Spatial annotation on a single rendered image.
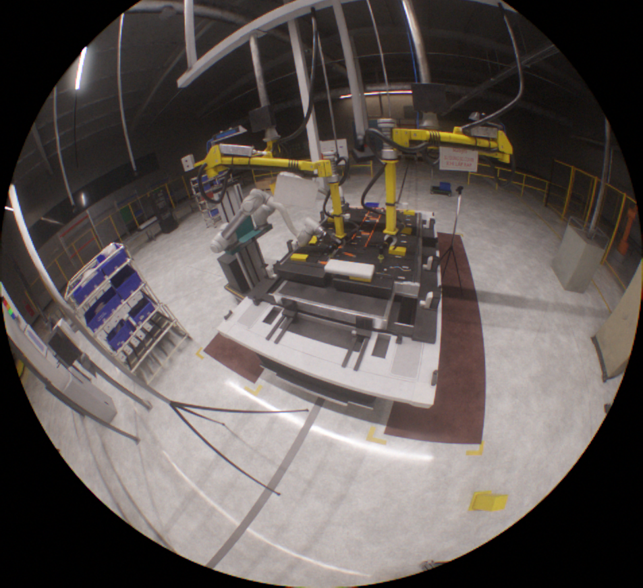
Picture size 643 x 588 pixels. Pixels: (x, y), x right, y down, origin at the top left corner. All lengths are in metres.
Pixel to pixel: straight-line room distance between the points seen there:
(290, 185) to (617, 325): 4.67
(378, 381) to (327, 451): 1.00
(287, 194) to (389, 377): 1.46
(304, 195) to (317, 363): 1.22
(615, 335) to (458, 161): 3.60
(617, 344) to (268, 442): 4.65
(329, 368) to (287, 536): 1.72
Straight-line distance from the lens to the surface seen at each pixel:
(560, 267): 5.06
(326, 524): 2.16
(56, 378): 3.62
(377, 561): 2.34
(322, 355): 1.38
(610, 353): 4.19
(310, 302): 1.49
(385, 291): 1.40
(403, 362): 1.36
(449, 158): 1.48
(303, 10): 2.08
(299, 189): 1.61
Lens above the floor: 2.03
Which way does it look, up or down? 35 degrees down
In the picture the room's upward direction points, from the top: 10 degrees counter-clockwise
